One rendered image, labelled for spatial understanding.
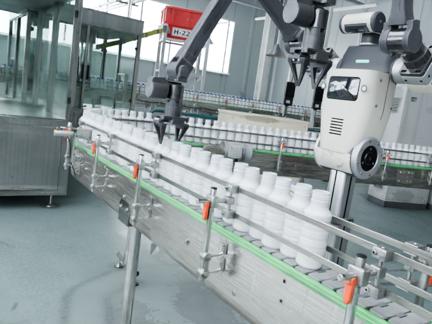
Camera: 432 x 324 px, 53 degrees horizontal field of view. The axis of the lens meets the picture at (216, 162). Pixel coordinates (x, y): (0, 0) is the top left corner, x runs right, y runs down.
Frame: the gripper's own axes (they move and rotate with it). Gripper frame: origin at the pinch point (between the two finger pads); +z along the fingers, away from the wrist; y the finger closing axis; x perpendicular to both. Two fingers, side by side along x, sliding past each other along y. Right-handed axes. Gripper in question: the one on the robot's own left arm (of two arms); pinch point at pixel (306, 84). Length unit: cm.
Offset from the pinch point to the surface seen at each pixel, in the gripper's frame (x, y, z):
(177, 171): 31.6, -18.7, 31.8
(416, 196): 299, 565, 121
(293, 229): -21.7, -17.5, 32.9
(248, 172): -3.1, -17.7, 24.2
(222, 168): 8.5, -17.6, 25.7
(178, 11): 634, 275, -130
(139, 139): 67, -18, 27
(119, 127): 90, -17, 26
